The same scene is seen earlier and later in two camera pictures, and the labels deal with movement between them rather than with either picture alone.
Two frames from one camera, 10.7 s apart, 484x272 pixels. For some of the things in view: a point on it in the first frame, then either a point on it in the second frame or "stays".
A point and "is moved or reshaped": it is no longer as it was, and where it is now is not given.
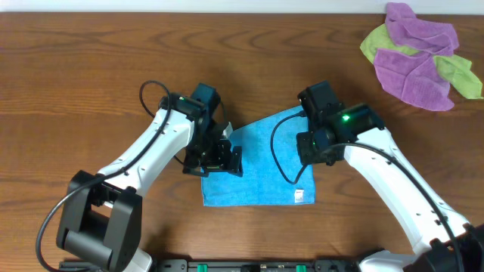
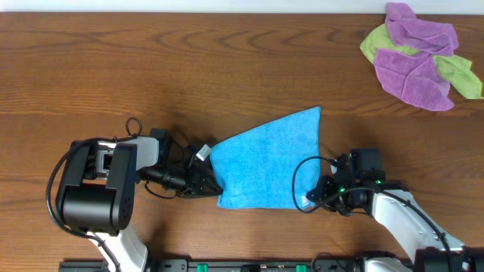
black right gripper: [306, 149] → [327, 190]
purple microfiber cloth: [416, 78] stays
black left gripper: [221, 160] → [197, 177]
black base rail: [228, 265] stays
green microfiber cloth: [457, 70] stays
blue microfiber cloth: [272, 173] is moved or reshaped
